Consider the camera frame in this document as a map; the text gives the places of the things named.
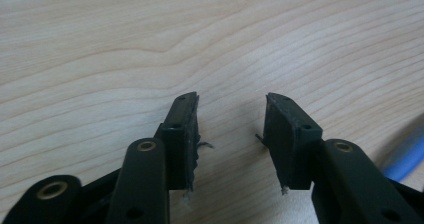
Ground blue cable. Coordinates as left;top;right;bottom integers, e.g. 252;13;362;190
382;123;424;184

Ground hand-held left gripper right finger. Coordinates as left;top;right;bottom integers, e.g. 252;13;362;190
262;92;324;191

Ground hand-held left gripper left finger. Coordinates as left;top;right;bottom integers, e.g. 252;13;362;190
155;91;202;191

